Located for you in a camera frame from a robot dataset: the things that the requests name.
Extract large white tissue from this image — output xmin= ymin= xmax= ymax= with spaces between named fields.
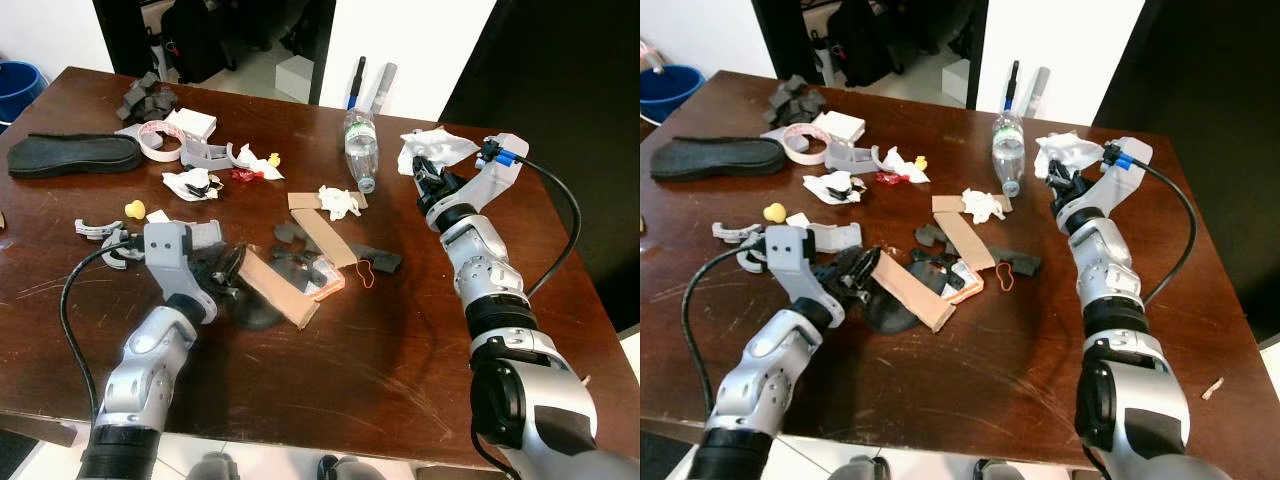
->
xmin=398 ymin=127 xmax=481 ymax=177
xmin=1034 ymin=131 xmax=1111 ymax=181

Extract long brown cardboard strip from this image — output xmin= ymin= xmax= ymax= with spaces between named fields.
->
xmin=872 ymin=250 xmax=957 ymax=333
xmin=238 ymin=248 xmax=322 ymax=330

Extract black rubber pad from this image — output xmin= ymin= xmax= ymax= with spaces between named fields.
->
xmin=865 ymin=290 xmax=941 ymax=336
xmin=225 ymin=295 xmax=286 ymax=331

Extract grey plastic plate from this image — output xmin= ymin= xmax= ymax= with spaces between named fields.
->
xmin=815 ymin=223 xmax=863 ymax=253
xmin=185 ymin=220 xmax=226 ymax=251

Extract clear plastic bottle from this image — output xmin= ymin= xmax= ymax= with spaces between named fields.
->
xmin=993 ymin=110 xmax=1028 ymax=198
xmin=343 ymin=106 xmax=381 ymax=195

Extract small white crumpled tissue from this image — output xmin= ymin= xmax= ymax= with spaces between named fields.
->
xmin=962 ymin=188 xmax=1009 ymax=223
xmin=317 ymin=186 xmax=363 ymax=221

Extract white black crumpled wrapper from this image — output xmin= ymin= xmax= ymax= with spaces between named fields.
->
xmin=803 ymin=170 xmax=866 ymax=205
xmin=162 ymin=168 xmax=223 ymax=202

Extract long black foam piece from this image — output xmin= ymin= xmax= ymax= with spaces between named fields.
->
xmin=995 ymin=250 xmax=1043 ymax=279
xmin=350 ymin=245 xmax=403 ymax=275

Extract bent brown cardboard strip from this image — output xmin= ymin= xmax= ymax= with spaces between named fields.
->
xmin=931 ymin=194 xmax=1013 ymax=271
xmin=287 ymin=190 xmax=369 ymax=269

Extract orange white packet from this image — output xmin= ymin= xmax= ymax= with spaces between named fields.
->
xmin=948 ymin=262 xmax=986 ymax=301
xmin=305 ymin=268 xmax=348 ymax=301

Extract white wrapper yellow bit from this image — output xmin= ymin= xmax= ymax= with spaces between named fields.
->
xmin=228 ymin=143 xmax=284 ymax=181
xmin=877 ymin=146 xmax=931 ymax=185

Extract white pink tape roll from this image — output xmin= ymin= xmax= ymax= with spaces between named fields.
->
xmin=115 ymin=119 xmax=186 ymax=162
xmin=762 ymin=123 xmax=831 ymax=166

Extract white flat box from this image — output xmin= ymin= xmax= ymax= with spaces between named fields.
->
xmin=165 ymin=108 xmax=218 ymax=142
xmin=812 ymin=111 xmax=867 ymax=146

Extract black door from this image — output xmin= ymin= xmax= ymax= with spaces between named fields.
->
xmin=440 ymin=0 xmax=641 ymax=331
xmin=1095 ymin=0 xmax=1280 ymax=346

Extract dark wooden table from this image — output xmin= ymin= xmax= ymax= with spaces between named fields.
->
xmin=0 ymin=66 xmax=641 ymax=471
xmin=640 ymin=70 xmax=1280 ymax=471

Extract grey robot left leg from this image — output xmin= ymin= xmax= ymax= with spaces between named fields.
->
xmin=190 ymin=452 xmax=241 ymax=480
xmin=830 ymin=455 xmax=891 ymax=480

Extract grey robot leg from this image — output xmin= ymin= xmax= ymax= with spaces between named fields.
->
xmin=318 ymin=455 xmax=386 ymax=480
xmin=830 ymin=455 xmax=891 ymax=480
xmin=975 ymin=458 xmax=1041 ymax=480
xmin=190 ymin=452 xmax=241 ymax=480

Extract dark grey foam pieces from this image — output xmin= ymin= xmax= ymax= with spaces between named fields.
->
xmin=768 ymin=75 xmax=826 ymax=126
xmin=120 ymin=72 xmax=179 ymax=123

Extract grey robot right leg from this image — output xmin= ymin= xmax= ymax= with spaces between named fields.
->
xmin=318 ymin=455 xmax=386 ymax=480
xmin=975 ymin=458 xmax=1041 ymax=480

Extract black backpack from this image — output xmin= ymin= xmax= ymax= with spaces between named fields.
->
xmin=160 ymin=0 xmax=241 ymax=84
xmin=825 ymin=0 xmax=906 ymax=89

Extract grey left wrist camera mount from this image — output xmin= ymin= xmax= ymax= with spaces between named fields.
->
xmin=765 ymin=225 xmax=843 ymax=326
xmin=143 ymin=221 xmax=219 ymax=324

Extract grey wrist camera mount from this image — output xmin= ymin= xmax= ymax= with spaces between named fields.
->
xmin=765 ymin=225 xmax=843 ymax=326
xmin=455 ymin=133 xmax=531 ymax=216
xmin=143 ymin=221 xmax=219 ymax=324
xmin=1085 ymin=137 xmax=1154 ymax=226

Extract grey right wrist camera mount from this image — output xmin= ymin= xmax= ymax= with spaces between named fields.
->
xmin=455 ymin=133 xmax=531 ymax=216
xmin=1085 ymin=137 xmax=1154 ymax=226

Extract black plastic frame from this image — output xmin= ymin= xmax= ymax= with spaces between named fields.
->
xmin=270 ymin=250 xmax=336 ymax=291
xmin=920 ymin=250 xmax=976 ymax=296

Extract grey plastic bracket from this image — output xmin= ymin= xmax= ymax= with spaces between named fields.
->
xmin=180 ymin=140 xmax=236 ymax=169
xmin=828 ymin=143 xmax=883 ymax=173

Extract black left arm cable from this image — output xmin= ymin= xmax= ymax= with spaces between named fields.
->
xmin=682 ymin=245 xmax=776 ymax=401
xmin=58 ymin=240 xmax=151 ymax=421

